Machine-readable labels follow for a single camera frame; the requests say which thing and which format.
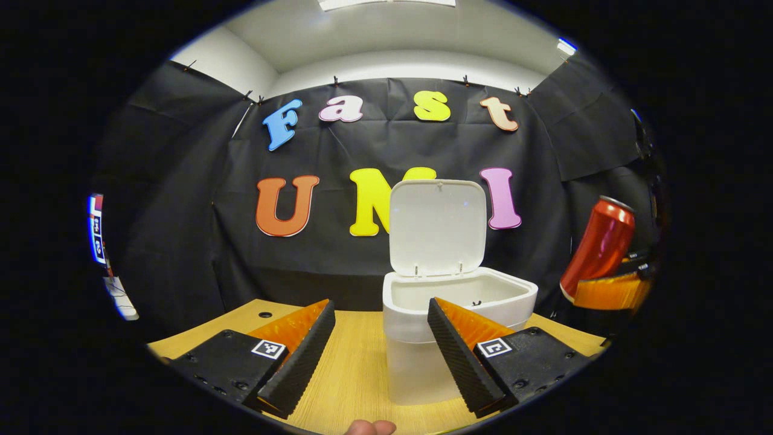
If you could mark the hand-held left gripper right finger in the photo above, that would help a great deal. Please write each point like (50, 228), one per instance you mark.
(456, 356)

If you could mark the small ceiling light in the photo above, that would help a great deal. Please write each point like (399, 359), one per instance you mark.
(566, 46)

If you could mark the computer monitor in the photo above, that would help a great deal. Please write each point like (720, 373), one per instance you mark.
(97, 229)

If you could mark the white desktop garbage bin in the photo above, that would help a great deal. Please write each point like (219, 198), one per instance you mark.
(435, 229)

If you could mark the white side table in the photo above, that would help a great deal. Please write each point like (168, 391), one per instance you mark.
(121, 299)

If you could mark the black backdrop cloth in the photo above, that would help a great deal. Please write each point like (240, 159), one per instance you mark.
(338, 260)

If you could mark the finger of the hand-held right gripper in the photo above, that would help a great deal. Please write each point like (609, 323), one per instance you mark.
(610, 293)
(640, 261)

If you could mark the wooden desktop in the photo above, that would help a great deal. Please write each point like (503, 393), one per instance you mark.
(356, 374)

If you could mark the large ceiling light panel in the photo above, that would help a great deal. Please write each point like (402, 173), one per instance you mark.
(386, 3)

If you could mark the red pop can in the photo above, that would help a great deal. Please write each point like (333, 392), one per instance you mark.
(601, 248)

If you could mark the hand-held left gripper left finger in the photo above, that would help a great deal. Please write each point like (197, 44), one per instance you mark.
(305, 356)

